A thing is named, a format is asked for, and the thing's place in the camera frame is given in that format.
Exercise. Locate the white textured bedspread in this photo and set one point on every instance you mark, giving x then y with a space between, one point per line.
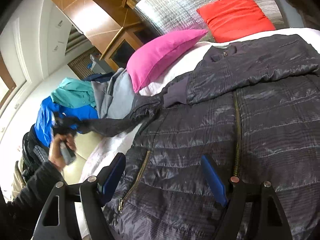
175 62

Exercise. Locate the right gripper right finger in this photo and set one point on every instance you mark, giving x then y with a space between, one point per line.
267 219

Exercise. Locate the grey garment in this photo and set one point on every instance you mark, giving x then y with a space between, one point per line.
114 98

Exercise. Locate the red pillow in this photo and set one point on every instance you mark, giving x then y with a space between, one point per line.
233 19

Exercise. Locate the person's dark left sleeve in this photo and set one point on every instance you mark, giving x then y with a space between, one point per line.
19 217

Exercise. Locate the teal garment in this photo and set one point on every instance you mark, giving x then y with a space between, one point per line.
74 93

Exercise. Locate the magenta pillow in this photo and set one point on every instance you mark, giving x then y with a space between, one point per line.
148 62

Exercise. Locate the dark quilted puffer jacket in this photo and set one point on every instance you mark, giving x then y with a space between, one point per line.
225 134

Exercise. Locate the silver foil insulation sheet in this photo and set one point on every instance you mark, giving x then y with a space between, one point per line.
172 15

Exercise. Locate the wooden nightstand cabinet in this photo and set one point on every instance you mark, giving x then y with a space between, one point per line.
126 41

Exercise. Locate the person's left hand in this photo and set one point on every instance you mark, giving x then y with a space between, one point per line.
55 156

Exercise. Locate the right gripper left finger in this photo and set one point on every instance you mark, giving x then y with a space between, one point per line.
58 217

